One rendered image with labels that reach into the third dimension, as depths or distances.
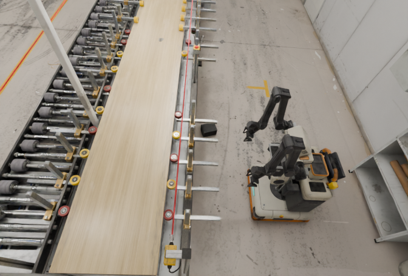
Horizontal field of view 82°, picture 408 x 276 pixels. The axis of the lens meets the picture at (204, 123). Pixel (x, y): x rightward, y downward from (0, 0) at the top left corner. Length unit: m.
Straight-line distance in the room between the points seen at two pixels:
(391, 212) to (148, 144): 2.94
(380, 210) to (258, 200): 1.51
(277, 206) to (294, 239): 0.46
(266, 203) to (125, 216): 1.52
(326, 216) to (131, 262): 2.32
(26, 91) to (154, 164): 2.85
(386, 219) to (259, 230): 1.49
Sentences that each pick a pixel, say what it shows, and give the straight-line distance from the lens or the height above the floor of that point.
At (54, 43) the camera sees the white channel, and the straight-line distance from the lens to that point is 1.95.
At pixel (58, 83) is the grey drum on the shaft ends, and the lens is 3.10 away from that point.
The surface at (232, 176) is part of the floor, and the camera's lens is 3.13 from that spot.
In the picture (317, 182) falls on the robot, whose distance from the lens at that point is 2.50.
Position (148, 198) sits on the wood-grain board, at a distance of 2.04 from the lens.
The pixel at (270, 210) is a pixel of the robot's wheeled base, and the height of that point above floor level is 0.28.
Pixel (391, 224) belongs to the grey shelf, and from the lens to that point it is 3.64.
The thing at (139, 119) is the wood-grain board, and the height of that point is 0.90.
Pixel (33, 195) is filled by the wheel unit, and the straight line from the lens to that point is 2.07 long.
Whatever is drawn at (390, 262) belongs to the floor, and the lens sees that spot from 3.65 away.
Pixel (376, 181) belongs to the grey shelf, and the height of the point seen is 0.14.
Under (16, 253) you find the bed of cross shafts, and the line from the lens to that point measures 2.46.
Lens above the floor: 2.83
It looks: 54 degrees down
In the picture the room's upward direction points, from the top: 8 degrees clockwise
